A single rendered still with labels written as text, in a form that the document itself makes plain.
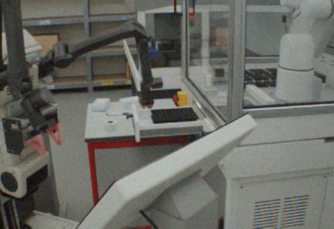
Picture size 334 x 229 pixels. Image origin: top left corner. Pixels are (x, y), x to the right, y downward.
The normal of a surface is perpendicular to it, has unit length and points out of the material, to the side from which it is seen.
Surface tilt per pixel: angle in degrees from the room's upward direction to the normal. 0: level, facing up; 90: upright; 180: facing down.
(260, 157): 90
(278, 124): 90
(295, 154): 90
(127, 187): 40
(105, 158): 90
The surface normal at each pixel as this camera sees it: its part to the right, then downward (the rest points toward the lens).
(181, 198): 0.53, -0.52
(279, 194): 0.16, 0.32
